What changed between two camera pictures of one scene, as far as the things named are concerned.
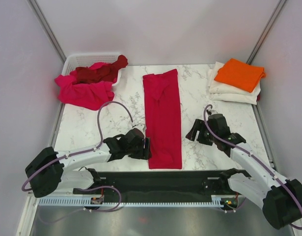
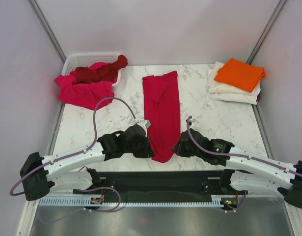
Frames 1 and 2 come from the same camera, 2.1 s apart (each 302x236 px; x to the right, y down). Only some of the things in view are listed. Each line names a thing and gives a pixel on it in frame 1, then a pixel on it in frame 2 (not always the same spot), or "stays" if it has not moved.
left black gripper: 144,152 stays
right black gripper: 200,125 to 178,149
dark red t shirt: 98,72 stays
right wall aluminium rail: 264,36 stays
